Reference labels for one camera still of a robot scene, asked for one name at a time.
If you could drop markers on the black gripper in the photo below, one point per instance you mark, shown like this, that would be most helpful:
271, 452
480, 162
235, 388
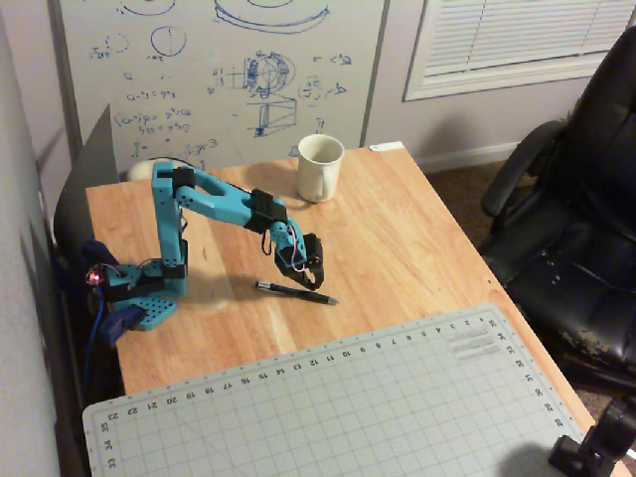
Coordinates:
312, 253

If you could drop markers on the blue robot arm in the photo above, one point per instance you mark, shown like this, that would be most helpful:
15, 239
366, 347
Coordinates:
166, 223

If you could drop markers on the dark blue ballpoint pen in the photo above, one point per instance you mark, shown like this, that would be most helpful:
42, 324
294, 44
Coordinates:
293, 292

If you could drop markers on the cream ceramic mug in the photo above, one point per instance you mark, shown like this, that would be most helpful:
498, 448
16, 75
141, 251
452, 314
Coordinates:
315, 181

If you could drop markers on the grey gridded cutting mat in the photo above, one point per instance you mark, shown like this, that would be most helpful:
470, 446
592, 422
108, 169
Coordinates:
323, 407

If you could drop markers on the small white tag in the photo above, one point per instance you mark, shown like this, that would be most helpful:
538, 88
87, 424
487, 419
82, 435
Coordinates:
386, 146

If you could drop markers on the whiteboard with blue drawings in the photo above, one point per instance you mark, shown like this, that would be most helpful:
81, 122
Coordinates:
208, 124

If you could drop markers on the dark blue table clamp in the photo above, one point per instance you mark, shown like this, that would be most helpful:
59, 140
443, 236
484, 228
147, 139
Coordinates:
116, 323

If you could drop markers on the white rounded object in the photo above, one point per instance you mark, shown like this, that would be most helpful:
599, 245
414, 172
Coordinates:
140, 170

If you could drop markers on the dark grey flat panel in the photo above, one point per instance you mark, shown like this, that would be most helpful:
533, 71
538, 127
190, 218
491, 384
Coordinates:
94, 159

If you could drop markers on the black leather office chair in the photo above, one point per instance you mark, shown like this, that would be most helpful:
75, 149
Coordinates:
586, 223

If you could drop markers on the white window blinds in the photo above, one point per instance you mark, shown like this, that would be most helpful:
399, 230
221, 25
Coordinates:
522, 35

